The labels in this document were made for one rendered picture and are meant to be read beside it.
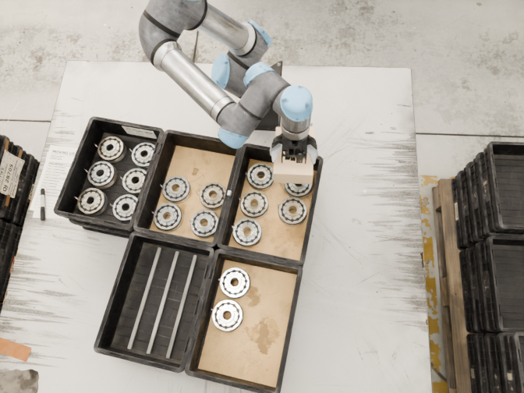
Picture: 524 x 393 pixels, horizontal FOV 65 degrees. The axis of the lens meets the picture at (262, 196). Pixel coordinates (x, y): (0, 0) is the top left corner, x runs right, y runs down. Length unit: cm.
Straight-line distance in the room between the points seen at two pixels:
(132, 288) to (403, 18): 248
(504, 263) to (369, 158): 81
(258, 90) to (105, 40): 229
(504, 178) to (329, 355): 115
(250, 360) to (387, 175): 89
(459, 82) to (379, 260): 163
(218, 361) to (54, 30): 267
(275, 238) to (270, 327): 30
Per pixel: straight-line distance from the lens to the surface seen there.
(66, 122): 205
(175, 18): 125
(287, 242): 148
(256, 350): 145
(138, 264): 155
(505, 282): 215
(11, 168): 247
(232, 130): 106
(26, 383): 182
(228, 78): 157
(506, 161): 221
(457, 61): 307
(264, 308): 145
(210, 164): 160
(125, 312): 155
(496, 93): 302
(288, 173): 125
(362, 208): 168
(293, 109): 96
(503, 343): 199
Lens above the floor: 227
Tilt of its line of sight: 70 degrees down
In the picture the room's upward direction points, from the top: 8 degrees counter-clockwise
